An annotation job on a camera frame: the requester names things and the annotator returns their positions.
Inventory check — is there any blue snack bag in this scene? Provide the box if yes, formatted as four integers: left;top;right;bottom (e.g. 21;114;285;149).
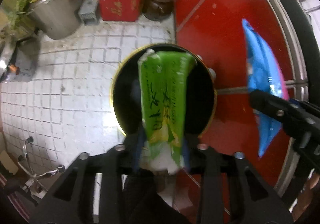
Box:
241;19;289;158

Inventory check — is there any green snack wrapper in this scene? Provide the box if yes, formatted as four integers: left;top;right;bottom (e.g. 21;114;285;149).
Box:
138;48;197;175

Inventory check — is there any black round trash bin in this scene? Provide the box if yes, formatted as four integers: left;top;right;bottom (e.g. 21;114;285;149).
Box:
111;43;217;139

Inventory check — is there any chrome chair base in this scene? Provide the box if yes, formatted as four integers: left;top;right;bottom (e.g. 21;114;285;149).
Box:
18;136;66;199

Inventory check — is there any red cabinet door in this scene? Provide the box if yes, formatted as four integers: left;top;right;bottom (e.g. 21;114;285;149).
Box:
175;0;308;206

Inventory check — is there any brown clay pot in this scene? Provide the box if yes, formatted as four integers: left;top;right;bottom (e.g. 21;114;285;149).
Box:
142;0;174;21

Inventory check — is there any steel stock pot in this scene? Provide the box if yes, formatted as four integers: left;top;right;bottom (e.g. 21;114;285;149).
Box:
27;0;82;40

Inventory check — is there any grey plastic basket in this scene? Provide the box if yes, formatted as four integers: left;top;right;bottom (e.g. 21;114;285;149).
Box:
78;0;99;26

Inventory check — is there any red square box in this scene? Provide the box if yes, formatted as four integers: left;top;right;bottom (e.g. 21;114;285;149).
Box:
99;0;144;22

